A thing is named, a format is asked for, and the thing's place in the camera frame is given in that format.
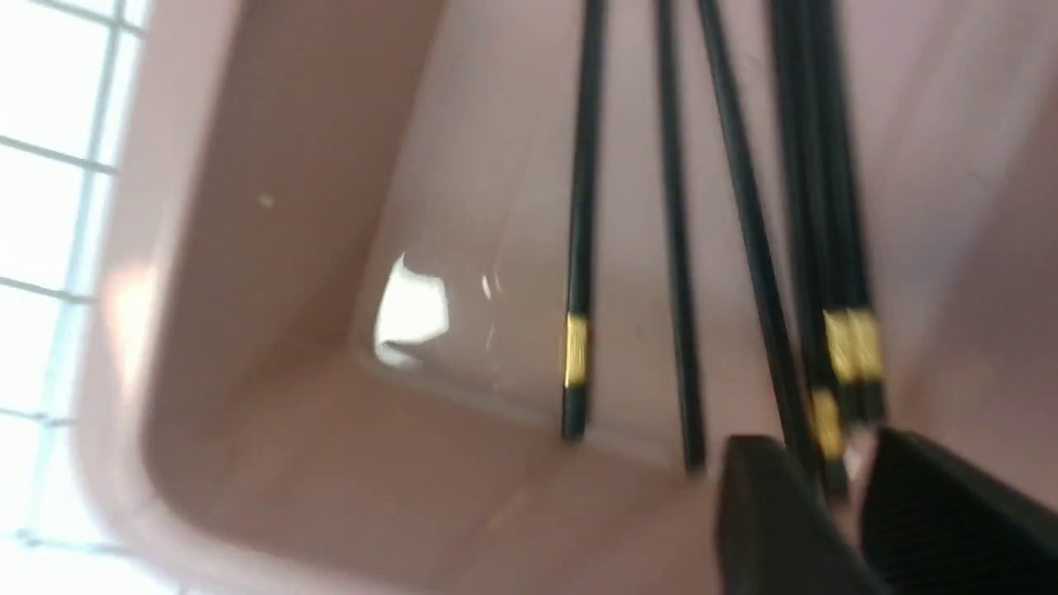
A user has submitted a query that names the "pink rectangular plastic bin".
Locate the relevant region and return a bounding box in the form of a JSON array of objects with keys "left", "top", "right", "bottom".
[{"left": 74, "top": 1, "right": 1056, "bottom": 594}]

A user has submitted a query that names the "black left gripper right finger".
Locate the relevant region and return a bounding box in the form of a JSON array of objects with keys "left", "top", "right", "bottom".
[{"left": 859, "top": 428, "right": 1057, "bottom": 594}]

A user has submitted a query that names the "black chopstick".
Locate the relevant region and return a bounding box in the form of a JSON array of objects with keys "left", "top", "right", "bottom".
[
  {"left": 769, "top": 0, "right": 865, "bottom": 426},
  {"left": 806, "top": 1, "right": 887, "bottom": 428},
  {"left": 698, "top": 1, "right": 849, "bottom": 503},
  {"left": 560, "top": 1, "right": 608, "bottom": 443},
  {"left": 654, "top": 1, "right": 707, "bottom": 477}
]

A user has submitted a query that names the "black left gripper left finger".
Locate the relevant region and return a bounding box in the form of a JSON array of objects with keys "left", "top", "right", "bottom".
[{"left": 717, "top": 436, "right": 892, "bottom": 594}]

